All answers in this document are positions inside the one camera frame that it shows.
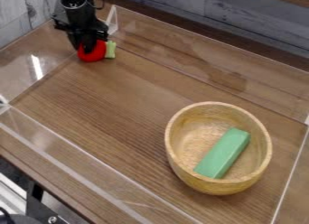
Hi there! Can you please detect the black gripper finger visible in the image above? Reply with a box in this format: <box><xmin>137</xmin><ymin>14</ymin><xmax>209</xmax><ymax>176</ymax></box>
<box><xmin>66</xmin><ymin>31</ymin><xmax>82</xmax><ymax>50</ymax></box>
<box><xmin>81</xmin><ymin>34</ymin><xmax>96</xmax><ymax>53</ymax></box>

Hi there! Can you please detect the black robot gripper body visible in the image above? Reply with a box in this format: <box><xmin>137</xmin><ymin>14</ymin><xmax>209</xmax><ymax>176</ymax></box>
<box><xmin>52</xmin><ymin>5</ymin><xmax>108</xmax><ymax>41</ymax></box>

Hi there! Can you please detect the red plush strawberry toy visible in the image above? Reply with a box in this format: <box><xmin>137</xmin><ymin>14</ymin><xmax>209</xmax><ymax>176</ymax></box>
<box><xmin>77</xmin><ymin>40</ymin><xmax>117</xmax><ymax>62</ymax></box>

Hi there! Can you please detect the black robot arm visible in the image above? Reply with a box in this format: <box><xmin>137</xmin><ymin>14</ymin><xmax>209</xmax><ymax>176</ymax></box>
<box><xmin>52</xmin><ymin>0</ymin><xmax>108</xmax><ymax>53</ymax></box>

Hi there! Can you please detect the wooden bowl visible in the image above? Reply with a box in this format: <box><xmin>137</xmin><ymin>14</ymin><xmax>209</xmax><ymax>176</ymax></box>
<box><xmin>164</xmin><ymin>101</ymin><xmax>272</xmax><ymax>195</ymax></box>

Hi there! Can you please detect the green rectangular block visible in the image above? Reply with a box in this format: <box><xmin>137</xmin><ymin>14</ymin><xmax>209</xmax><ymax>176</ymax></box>
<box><xmin>192</xmin><ymin>128</ymin><xmax>251</xmax><ymax>179</ymax></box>

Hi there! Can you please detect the clear acrylic corner bracket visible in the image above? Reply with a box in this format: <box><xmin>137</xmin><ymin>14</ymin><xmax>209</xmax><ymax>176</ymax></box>
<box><xmin>105</xmin><ymin>5</ymin><xmax>117</xmax><ymax>35</ymax></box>

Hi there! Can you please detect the clear acrylic tray enclosure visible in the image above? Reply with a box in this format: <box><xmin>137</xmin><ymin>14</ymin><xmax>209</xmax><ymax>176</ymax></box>
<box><xmin>0</xmin><ymin>7</ymin><xmax>309</xmax><ymax>224</ymax></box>

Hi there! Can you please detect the black table leg bracket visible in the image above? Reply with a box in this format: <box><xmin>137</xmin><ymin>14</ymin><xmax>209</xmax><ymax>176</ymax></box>
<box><xmin>25</xmin><ymin>182</ymin><xmax>68</xmax><ymax>224</ymax></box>

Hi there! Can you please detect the black cable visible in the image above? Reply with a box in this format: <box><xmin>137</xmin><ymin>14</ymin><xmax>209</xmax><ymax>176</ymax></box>
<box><xmin>0</xmin><ymin>206</ymin><xmax>14</xmax><ymax>224</ymax></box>

